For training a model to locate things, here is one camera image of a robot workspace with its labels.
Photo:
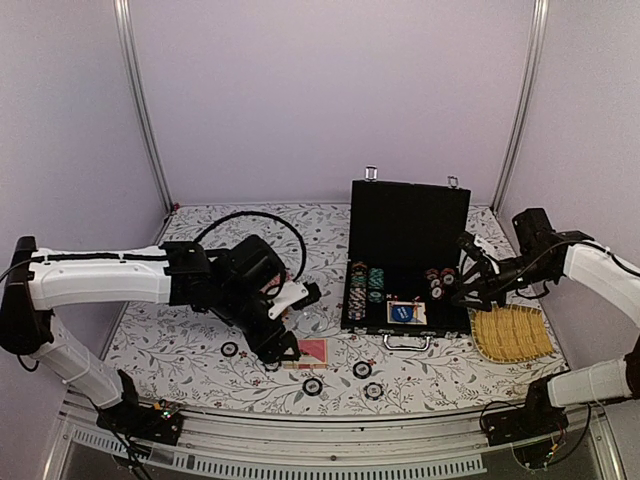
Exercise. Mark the aluminium frame post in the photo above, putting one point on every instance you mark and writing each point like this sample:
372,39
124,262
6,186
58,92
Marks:
533,56
125,30

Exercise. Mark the red card deck box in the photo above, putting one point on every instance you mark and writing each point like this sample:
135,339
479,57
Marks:
314,355

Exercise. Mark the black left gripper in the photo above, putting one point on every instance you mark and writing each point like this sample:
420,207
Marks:
272,353

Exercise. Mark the left aluminium frame post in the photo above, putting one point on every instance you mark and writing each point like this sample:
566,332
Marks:
125,30

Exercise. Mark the black poker case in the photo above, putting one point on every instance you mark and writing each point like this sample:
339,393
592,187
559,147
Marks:
406,229

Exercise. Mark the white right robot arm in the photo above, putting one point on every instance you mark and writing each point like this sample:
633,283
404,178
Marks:
597,315

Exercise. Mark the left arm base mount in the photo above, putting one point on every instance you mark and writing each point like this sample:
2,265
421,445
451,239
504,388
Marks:
159,423

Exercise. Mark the green chip row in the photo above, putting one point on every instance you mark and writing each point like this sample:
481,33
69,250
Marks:
375,285

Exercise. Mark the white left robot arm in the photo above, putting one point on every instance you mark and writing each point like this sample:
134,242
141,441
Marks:
39,280

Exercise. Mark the poker chip middle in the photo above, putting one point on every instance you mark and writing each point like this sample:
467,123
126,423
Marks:
272,367

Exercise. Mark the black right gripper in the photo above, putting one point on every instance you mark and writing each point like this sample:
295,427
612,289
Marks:
495,294

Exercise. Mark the front aluminium rail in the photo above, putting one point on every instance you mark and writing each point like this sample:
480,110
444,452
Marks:
217,444

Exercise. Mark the poker chip right upper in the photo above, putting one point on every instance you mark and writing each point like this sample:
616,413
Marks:
362,370

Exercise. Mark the poker chip far left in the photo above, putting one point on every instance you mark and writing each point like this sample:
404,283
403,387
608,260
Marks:
229,349

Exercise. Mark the clear dealer button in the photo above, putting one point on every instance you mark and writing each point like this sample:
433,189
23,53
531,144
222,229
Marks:
307,318

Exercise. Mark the blue poker chip front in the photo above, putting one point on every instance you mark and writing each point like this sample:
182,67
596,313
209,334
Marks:
373,391

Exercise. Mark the blue card deck box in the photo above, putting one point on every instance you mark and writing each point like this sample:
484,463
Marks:
419,313

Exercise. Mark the poker chip centre low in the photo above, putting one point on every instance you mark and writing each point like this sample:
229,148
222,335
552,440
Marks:
312,387

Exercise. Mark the chrome case handle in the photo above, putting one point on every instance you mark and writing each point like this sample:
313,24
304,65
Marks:
406,344

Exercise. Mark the right aluminium frame post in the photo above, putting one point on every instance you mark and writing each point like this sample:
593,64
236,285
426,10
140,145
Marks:
533,56

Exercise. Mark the blue small blind button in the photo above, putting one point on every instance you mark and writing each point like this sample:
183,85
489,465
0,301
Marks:
401,313

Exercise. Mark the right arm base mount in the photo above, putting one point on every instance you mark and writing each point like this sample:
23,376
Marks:
504,423

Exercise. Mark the woven bamboo tray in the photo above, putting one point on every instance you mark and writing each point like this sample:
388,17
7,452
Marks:
511,334

